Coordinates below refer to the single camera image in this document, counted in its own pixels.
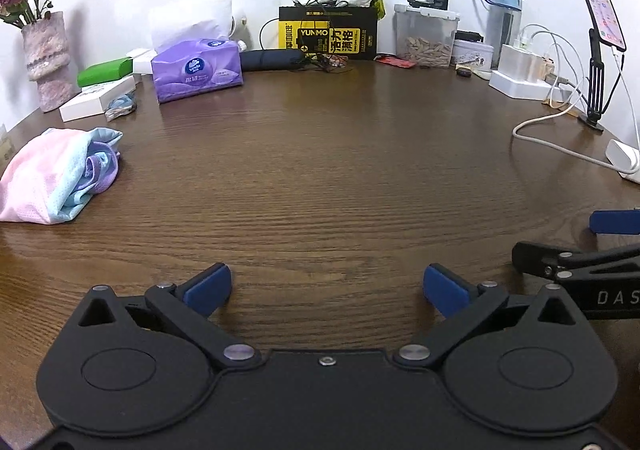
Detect smartphone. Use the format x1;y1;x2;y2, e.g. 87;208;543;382
579;0;627;52

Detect dark folded umbrella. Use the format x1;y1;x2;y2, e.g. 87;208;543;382
240;49;306;72

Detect clear container of seeds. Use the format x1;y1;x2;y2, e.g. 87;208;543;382
393;4;460;69

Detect purple tissue pack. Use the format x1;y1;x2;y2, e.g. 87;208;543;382
150;0;244;104

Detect round white tin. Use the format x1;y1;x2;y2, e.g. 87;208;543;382
451;31;495;72

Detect small white box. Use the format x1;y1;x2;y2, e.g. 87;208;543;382
125;47;158;75

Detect white power adapter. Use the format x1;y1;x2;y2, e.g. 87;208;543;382
606;139;640;177

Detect white flat box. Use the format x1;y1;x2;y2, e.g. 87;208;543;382
59;75;137;123

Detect black and yellow box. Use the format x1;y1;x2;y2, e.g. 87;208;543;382
278;5;379;62

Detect tangled earphone wires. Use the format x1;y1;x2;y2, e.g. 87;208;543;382
300;52;351;74

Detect pink textured vase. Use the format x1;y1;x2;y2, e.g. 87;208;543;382
21;11;76;113

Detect clear water bottle blue cap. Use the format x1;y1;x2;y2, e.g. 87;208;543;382
474;0;525;71

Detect white power strip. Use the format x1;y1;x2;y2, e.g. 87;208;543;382
489;70;583;103

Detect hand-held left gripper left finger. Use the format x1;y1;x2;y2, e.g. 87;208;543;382
75;262;263;372

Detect green box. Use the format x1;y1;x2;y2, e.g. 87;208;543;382
76;57;133;87

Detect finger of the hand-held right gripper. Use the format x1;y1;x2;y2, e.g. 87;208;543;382
512;241;640;285
589;209;640;236

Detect long white cable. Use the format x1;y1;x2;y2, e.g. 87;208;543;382
512;97;640;176

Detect pastel pink blue mesh shirt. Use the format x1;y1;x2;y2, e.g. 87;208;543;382
0;127;123;226

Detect small blue plastic packet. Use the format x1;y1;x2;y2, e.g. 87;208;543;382
105;91;138;122

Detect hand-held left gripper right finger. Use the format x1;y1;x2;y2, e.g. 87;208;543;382
393;262;583;372

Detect white charger block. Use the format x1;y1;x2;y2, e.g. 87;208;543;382
500;44;543;83

